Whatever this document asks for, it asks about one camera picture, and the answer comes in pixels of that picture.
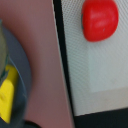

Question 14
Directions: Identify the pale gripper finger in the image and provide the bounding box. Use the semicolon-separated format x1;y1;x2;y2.
0;20;9;79

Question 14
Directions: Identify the small grey pot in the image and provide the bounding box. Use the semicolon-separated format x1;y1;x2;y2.
0;31;31;128

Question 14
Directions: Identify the yellow toy piece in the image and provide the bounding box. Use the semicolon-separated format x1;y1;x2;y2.
0;65;19;123

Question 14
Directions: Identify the red tomato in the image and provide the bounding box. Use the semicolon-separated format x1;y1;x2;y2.
81;0;119;42

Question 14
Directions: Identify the white woven placemat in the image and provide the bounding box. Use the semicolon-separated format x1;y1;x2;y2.
61;0;128;116

